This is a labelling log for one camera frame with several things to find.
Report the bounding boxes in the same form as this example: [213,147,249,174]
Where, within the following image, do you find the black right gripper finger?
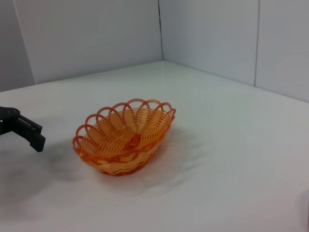
[0,106,46,153]

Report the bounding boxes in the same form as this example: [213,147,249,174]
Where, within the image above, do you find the orange woven plastic basket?
[71,98,177,178]

